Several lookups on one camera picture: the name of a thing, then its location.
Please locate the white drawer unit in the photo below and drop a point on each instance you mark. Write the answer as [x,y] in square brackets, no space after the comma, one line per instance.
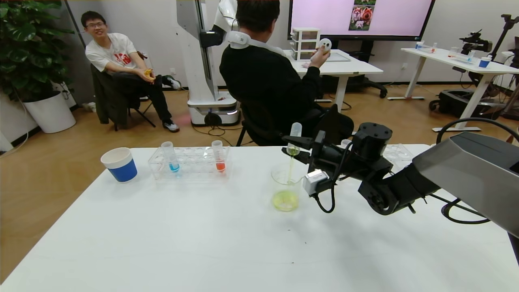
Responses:
[305,40]

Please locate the white desk single leg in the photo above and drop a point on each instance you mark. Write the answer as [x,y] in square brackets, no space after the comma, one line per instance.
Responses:
[348,67]

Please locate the distant clear tube rack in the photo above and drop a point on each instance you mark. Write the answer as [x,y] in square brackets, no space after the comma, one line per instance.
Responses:
[425,48]
[462,56]

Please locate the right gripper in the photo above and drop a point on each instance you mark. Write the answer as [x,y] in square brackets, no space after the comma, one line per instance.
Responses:
[319,147]

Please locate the large display screen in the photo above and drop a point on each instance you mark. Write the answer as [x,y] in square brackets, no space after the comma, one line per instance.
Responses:
[397,16]

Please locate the potted plant white pot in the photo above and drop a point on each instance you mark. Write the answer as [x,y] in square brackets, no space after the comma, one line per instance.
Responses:
[48,113]

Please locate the man in white t-shirt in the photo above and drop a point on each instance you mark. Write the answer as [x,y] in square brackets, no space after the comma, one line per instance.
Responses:
[113,52]

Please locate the white humanoid robot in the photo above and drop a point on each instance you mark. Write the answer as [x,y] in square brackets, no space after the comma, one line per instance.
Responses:
[198,61]

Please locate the blue pigment test tube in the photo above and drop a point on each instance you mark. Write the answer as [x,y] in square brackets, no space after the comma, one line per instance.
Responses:
[174,166]

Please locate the clear acrylic tube rack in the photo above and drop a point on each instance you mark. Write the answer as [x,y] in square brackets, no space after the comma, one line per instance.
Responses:
[399,152]
[194,162]

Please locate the clear glass beaker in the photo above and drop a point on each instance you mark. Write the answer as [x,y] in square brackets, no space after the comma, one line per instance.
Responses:
[285,200]

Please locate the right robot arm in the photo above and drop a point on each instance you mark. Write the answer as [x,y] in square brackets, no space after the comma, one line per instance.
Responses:
[466,170]

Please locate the black folding chair with jacket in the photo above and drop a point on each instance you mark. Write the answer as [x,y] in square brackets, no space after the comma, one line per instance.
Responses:
[107,97]

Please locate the yellow pigment test tube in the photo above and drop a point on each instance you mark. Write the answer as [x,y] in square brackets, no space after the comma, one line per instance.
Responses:
[296,129]

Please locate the black wheeled robot base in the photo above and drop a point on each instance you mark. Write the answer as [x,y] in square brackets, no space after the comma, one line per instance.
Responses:
[454,103]

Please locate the blue white paper cup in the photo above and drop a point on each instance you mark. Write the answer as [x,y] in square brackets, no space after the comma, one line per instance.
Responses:
[121,170]

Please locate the black office chair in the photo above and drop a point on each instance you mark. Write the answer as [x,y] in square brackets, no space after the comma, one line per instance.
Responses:
[255,121]
[263,77]

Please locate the white handheld controller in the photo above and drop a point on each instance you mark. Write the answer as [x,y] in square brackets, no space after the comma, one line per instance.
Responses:
[325,44]

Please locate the small blue paper cup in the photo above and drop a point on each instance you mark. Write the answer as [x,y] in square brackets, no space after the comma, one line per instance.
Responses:
[483,63]

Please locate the black display stand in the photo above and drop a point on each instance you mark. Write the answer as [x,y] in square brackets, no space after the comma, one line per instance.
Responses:
[365,85]

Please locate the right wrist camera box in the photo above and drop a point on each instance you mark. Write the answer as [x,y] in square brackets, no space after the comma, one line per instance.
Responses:
[315,182]

